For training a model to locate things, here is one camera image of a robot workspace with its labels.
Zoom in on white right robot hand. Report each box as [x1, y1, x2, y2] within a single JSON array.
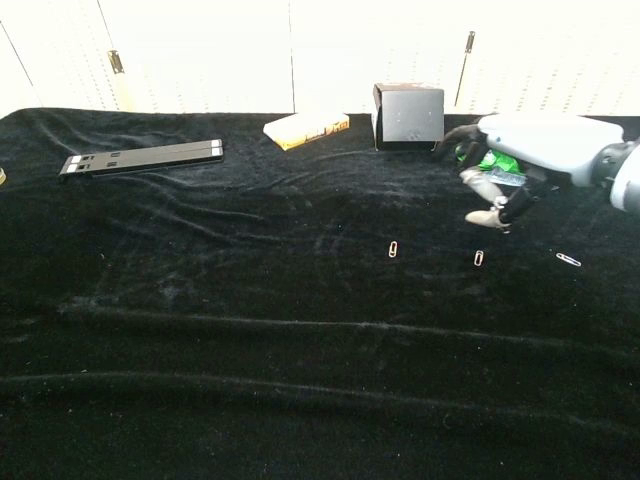
[[432, 113, 626, 235]]

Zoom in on green snack bag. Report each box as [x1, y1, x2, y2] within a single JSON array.
[[452, 142, 529, 187]]

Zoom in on woven folding screen panel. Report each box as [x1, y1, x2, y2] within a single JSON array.
[[288, 0, 474, 117], [454, 0, 640, 121], [0, 19, 36, 119], [97, 0, 296, 115], [0, 0, 136, 114]]

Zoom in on black cube carton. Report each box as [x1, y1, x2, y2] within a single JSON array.
[[370, 82, 446, 153]]

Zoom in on yellow and white box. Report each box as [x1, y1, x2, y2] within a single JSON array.
[[262, 112, 351, 152]]

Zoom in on black velvet table cloth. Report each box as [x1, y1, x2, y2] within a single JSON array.
[[0, 107, 640, 480]]

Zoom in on black folded laptop stand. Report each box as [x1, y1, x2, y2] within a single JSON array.
[[58, 138, 225, 184]]

